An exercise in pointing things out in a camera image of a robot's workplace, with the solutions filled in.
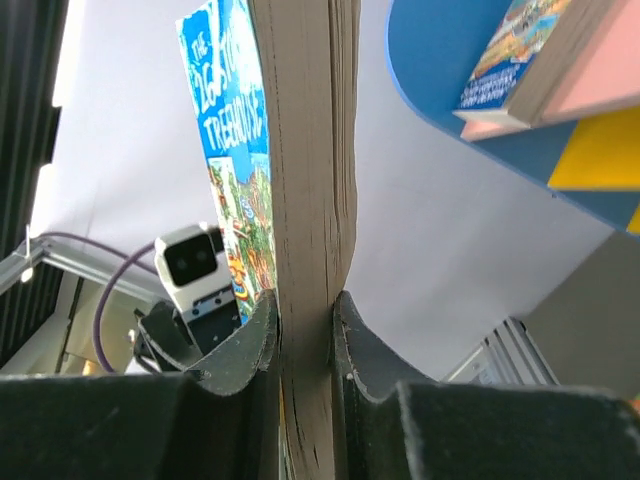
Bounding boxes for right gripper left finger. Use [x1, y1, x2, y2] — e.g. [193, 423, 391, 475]
[1, 291, 279, 479]

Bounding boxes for dark blue 91-storey book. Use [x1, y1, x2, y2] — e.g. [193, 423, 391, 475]
[453, 0, 616, 128]

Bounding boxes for colourful wooden bookshelf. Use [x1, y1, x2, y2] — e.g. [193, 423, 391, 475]
[387, 1, 639, 235]

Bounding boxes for light blue 26-storey book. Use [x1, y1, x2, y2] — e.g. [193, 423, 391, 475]
[176, 1, 361, 479]

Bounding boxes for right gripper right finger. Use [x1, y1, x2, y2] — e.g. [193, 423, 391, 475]
[332, 292, 639, 479]

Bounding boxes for aluminium mounting rail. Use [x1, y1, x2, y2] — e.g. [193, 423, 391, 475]
[443, 318, 559, 385]

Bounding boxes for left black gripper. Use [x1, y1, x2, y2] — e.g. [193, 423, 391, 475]
[133, 301, 240, 373]

